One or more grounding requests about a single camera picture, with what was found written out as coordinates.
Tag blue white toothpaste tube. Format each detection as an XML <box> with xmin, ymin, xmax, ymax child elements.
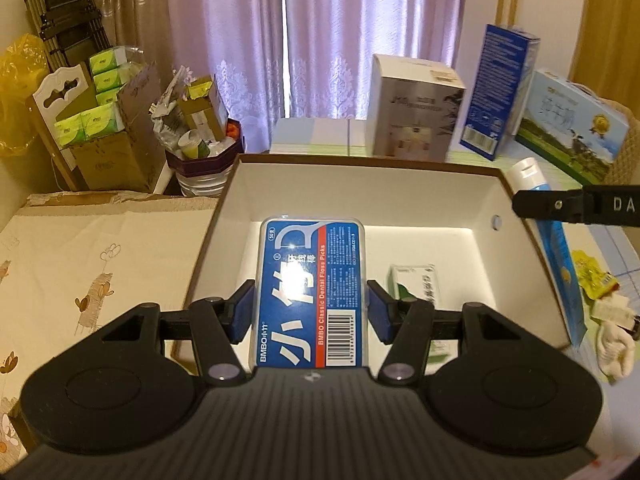
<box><xmin>506</xmin><ymin>157</ymin><xmax>587</xmax><ymax>349</ymax></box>

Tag green medicine box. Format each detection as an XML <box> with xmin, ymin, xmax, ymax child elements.
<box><xmin>388</xmin><ymin>263</ymin><xmax>454</xmax><ymax>365</ymax></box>

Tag yellow snack packet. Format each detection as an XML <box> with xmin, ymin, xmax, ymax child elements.
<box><xmin>572</xmin><ymin>250</ymin><xmax>620</xmax><ymax>300</ymax></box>

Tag blue dental floss box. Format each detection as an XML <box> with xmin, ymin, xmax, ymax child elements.
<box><xmin>250</xmin><ymin>217</ymin><xmax>368</xmax><ymax>368</ymax></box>

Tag white sock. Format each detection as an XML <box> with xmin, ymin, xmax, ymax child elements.
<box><xmin>596</xmin><ymin>321</ymin><xmax>636</xmax><ymax>382</ymax></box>

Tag quilted beige chair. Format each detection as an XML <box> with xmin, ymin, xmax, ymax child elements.
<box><xmin>603</xmin><ymin>99</ymin><xmax>640</xmax><ymax>185</ymax></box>

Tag plaid tablecloth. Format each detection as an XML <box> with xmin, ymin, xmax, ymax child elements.
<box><xmin>270</xmin><ymin>117</ymin><xmax>639</xmax><ymax>456</ymax></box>

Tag light blue milk case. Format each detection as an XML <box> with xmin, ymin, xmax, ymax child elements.
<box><xmin>515</xmin><ymin>70</ymin><xmax>628</xmax><ymax>185</ymax></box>

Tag brown cardboard storage box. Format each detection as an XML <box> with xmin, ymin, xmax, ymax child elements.
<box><xmin>189</xmin><ymin>155</ymin><xmax>570</xmax><ymax>372</ymax></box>

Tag blue milk carton box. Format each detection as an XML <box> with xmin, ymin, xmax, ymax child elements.
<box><xmin>460</xmin><ymin>25</ymin><xmax>540</xmax><ymax>160</ymax></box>

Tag cream cartoon bedsheet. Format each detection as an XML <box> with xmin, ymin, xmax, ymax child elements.
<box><xmin>1</xmin><ymin>192</ymin><xmax>217</xmax><ymax>470</ymax></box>

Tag white humidifier box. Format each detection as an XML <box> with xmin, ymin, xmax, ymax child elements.
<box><xmin>364</xmin><ymin>54</ymin><xmax>465</xmax><ymax>162</ymax></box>

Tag bin with trash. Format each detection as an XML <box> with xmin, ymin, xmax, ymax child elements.
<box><xmin>150</xmin><ymin>65</ymin><xmax>245</xmax><ymax>197</ymax></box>

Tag cardboard box with tissues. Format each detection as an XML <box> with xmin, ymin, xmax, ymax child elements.
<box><xmin>27</xmin><ymin>46</ymin><xmax>165</xmax><ymax>193</ymax></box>

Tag pink curtains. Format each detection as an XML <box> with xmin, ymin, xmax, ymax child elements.
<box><xmin>98</xmin><ymin>0</ymin><xmax>463</xmax><ymax>152</ymax></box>

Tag yellow plastic bag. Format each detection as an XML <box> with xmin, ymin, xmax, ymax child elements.
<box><xmin>0</xmin><ymin>34</ymin><xmax>49</xmax><ymax>157</ymax></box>

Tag folded black ladder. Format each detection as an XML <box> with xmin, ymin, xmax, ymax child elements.
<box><xmin>24</xmin><ymin>0</ymin><xmax>111</xmax><ymax>72</ymax></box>

